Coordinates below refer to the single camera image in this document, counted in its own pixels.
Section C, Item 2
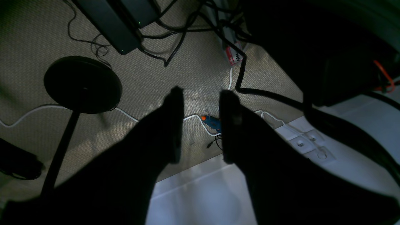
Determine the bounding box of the black round stand base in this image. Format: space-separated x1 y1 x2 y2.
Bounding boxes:
44 56 123 114

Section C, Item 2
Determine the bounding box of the white cable on floor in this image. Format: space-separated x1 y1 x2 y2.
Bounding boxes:
0 67 286 136

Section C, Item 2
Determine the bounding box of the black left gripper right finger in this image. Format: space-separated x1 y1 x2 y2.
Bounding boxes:
219 90 399 225

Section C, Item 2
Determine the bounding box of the thick black cable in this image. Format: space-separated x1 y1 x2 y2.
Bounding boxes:
200 0 400 175

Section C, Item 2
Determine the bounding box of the red white label tag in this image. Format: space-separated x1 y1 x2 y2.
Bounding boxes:
225 46 243 66

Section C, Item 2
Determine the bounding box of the blue orange clamp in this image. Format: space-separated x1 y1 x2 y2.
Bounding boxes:
200 115 221 133

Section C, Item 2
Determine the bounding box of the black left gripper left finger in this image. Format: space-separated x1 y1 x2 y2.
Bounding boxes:
1 87 184 225

